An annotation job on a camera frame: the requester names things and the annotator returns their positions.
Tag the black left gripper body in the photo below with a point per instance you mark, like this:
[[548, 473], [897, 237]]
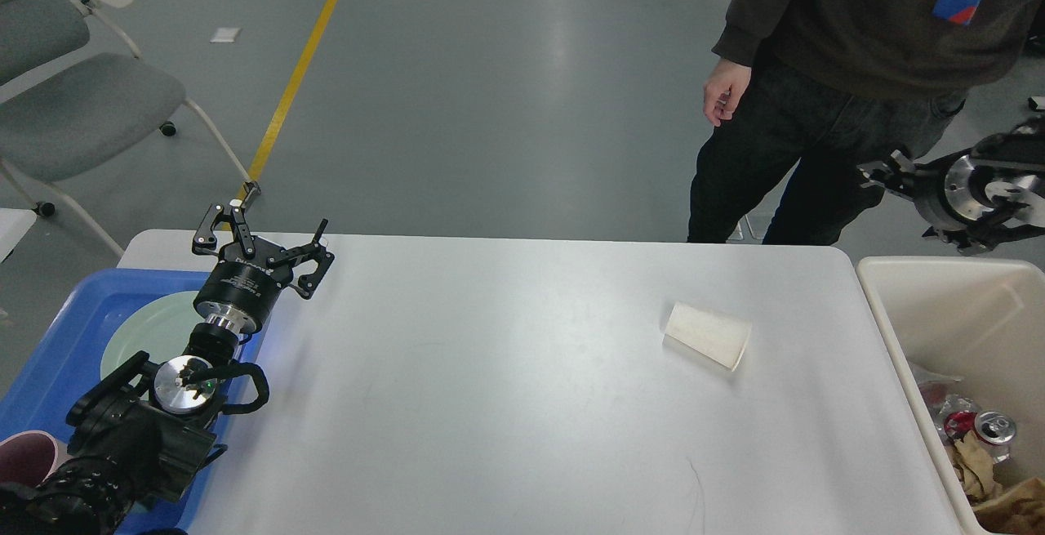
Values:
[[239, 296]]

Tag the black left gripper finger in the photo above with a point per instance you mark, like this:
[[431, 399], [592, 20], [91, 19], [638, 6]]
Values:
[[242, 245], [282, 265]]

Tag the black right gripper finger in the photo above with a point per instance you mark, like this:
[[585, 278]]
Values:
[[894, 175]]

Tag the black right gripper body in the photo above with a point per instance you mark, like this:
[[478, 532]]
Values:
[[951, 193]]

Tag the light green plate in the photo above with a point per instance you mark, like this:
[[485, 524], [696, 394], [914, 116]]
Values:
[[161, 328]]

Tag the crushed red can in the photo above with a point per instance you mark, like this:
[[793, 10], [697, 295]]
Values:
[[994, 428]]

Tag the brown paper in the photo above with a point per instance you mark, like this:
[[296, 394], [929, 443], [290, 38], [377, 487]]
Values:
[[974, 468]]

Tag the brown paper bag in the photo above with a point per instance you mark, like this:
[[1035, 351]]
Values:
[[1019, 510]]

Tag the aluminium foil tray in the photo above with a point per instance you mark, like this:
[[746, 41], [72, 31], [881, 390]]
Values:
[[941, 397]]

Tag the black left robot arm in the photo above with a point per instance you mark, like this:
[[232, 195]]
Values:
[[145, 430]]

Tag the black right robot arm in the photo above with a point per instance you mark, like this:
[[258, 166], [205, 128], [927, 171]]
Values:
[[1019, 156]]

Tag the person's right hand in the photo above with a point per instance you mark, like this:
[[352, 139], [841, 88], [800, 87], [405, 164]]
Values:
[[723, 90]]

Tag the person in dark sweater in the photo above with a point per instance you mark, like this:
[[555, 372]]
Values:
[[837, 83]]

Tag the beige plastic bin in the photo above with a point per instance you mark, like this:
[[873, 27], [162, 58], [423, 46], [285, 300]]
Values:
[[976, 318]]

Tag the grey floor plate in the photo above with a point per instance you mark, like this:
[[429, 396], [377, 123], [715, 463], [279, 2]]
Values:
[[737, 234], [758, 224]]

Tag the blue plastic tray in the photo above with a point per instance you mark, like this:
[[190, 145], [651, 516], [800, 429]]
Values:
[[67, 364]]

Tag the grey chair left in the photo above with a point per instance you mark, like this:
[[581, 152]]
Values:
[[88, 113]]

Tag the pink mug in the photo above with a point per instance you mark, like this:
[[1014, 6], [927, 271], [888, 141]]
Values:
[[29, 457]]

